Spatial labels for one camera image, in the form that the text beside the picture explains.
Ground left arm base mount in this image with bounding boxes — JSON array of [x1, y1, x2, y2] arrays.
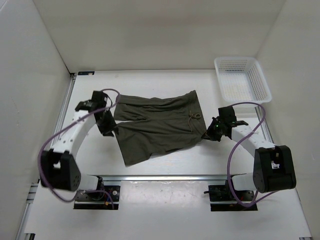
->
[[73, 177, 121, 211]]

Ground olive green shorts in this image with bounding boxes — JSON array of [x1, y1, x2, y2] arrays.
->
[[114, 90, 207, 166]]

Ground white plastic basket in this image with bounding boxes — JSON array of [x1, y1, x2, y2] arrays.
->
[[214, 56, 272, 104]]

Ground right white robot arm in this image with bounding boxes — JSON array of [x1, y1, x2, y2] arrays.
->
[[202, 105, 297, 200]]

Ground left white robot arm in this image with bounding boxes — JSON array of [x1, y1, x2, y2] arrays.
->
[[38, 90, 117, 200]]

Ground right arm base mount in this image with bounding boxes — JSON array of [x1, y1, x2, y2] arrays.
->
[[203, 175, 258, 212]]

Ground aluminium table frame rail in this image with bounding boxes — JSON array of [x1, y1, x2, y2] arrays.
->
[[14, 72, 286, 240]]

